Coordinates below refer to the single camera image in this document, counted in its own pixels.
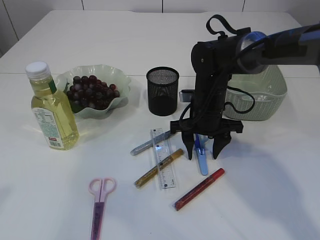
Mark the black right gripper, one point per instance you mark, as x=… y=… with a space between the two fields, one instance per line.
x=220 y=128

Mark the blue scissors with sheath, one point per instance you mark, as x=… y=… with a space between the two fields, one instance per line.
x=200 y=151

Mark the clear plastic sheet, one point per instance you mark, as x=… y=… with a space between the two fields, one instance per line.
x=262 y=98

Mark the pink scissors with sheath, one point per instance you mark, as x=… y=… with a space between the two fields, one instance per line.
x=100 y=188

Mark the purple red grape bunch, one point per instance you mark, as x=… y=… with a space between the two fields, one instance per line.
x=90 y=92

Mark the yellow tea plastic bottle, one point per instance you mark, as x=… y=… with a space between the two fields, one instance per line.
x=51 y=108

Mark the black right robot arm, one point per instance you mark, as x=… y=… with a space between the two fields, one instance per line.
x=247 y=53

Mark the clear plastic ruler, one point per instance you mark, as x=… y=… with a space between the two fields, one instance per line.
x=162 y=150

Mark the red glitter marker pen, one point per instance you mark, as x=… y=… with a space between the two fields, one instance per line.
x=194 y=192

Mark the silver glitter marker pen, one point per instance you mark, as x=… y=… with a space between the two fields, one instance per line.
x=147 y=145

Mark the black mesh pen cup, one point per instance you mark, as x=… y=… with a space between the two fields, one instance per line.
x=162 y=90

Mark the gold glitter marker pen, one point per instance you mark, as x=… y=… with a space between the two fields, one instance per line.
x=157 y=170

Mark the light green woven basket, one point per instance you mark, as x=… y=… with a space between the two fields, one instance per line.
x=267 y=88

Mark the light green wavy plate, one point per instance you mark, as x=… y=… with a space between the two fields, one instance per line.
x=103 y=72

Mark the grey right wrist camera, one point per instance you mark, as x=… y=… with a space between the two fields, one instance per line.
x=186 y=95

